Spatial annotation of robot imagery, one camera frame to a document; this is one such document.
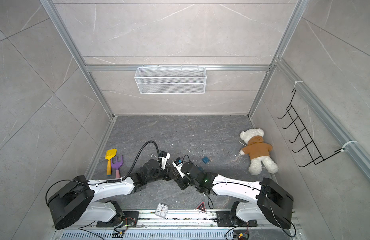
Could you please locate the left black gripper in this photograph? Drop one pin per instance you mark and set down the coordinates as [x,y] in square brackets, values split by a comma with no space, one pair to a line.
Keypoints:
[170,170]

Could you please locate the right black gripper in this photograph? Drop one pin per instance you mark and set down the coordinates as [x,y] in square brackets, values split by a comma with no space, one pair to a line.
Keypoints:
[179,181]

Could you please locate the blue padlock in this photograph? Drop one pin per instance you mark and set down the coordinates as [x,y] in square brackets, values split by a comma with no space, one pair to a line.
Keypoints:
[205,159]

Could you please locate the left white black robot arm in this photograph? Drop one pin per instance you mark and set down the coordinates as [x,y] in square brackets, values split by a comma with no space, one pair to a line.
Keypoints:
[80,199]

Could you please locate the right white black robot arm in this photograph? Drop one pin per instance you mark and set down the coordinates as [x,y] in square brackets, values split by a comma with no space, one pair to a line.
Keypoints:
[264,200]

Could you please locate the red black triangle sign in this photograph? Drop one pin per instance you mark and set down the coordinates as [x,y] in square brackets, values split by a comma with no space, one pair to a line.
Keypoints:
[201,207]

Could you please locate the white small alarm clock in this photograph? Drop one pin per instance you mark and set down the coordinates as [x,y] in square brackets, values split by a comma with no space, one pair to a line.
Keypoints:
[162,210]

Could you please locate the purple pink toy rake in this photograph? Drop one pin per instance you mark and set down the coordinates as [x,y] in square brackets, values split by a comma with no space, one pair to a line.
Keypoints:
[116,163]

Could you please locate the yellow toy shovel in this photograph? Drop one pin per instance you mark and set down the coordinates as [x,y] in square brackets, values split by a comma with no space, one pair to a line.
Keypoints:
[109,155]

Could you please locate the white teddy bear brown hoodie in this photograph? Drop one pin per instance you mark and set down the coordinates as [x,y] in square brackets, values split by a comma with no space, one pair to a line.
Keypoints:
[258,152]

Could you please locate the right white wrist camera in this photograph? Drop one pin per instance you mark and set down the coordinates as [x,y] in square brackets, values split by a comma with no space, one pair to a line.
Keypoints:
[178,163]

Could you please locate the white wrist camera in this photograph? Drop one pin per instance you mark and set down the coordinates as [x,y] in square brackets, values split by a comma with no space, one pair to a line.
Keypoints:
[178,163]
[164,156]

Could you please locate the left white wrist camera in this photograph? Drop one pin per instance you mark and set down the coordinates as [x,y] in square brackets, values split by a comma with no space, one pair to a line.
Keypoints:
[164,156]

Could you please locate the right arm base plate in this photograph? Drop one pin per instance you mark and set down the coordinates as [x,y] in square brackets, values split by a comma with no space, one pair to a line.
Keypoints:
[230,219]

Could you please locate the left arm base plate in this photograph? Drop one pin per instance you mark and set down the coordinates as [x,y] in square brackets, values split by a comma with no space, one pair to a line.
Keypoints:
[128,218]

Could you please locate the white wire mesh basket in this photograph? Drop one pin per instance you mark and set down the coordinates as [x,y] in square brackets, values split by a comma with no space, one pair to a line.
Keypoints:
[171,80]

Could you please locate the black wire hook rack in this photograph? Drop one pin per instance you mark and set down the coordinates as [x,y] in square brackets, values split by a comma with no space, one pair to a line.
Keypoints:
[309,145]

